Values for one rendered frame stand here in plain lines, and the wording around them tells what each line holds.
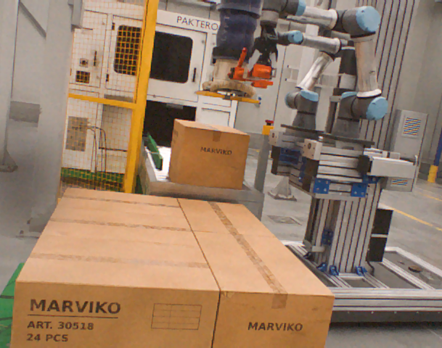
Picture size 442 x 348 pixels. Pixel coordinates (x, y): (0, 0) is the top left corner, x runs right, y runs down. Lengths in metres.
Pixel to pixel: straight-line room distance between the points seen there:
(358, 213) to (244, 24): 1.26
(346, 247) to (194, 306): 1.49
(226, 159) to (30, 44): 9.20
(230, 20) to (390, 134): 1.12
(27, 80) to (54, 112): 8.22
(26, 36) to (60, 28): 8.25
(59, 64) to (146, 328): 2.21
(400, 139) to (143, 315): 1.84
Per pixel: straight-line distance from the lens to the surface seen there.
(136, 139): 3.30
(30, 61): 11.47
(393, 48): 2.72
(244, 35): 2.42
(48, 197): 3.37
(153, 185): 2.59
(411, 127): 2.76
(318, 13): 2.22
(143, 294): 1.40
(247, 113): 12.05
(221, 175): 2.68
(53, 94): 3.26
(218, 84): 2.28
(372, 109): 2.25
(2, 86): 5.50
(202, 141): 2.62
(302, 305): 1.55
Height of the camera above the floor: 1.12
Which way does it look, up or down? 9 degrees down
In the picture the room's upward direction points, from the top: 9 degrees clockwise
